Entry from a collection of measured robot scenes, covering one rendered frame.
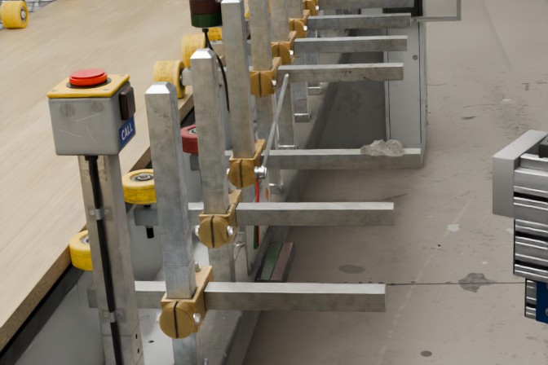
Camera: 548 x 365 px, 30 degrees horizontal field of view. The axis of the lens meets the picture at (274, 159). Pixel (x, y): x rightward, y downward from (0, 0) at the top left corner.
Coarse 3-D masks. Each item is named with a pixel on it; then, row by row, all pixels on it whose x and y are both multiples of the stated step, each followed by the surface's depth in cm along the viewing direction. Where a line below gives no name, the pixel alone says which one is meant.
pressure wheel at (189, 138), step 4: (184, 128) 196; (188, 128) 195; (192, 128) 196; (196, 128) 194; (184, 132) 193; (188, 132) 194; (192, 132) 194; (196, 132) 193; (184, 136) 191; (188, 136) 191; (192, 136) 191; (196, 136) 191; (184, 140) 192; (188, 140) 191; (192, 140) 191; (196, 140) 191; (184, 144) 192; (188, 144) 191; (192, 144) 191; (196, 144) 191; (184, 148) 192; (188, 148) 192; (192, 148) 191; (196, 148) 191; (188, 152) 192; (192, 152) 192; (196, 152) 191
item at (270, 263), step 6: (276, 246) 191; (270, 252) 189; (276, 252) 189; (270, 258) 186; (276, 258) 186; (270, 264) 184; (264, 270) 181; (270, 270) 181; (264, 276) 179; (270, 276) 179
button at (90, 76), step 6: (78, 72) 108; (84, 72) 108; (90, 72) 108; (96, 72) 108; (102, 72) 107; (72, 78) 107; (78, 78) 106; (84, 78) 106; (90, 78) 106; (96, 78) 106; (102, 78) 107; (72, 84) 107; (78, 84) 106; (84, 84) 106; (90, 84) 106; (96, 84) 106
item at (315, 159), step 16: (192, 160) 194; (272, 160) 192; (288, 160) 192; (304, 160) 191; (320, 160) 191; (336, 160) 190; (352, 160) 190; (368, 160) 189; (384, 160) 189; (400, 160) 188; (416, 160) 188
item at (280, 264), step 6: (282, 246) 191; (288, 246) 191; (282, 252) 188; (288, 252) 188; (282, 258) 186; (276, 264) 184; (282, 264) 183; (276, 270) 181; (282, 270) 181; (276, 276) 179
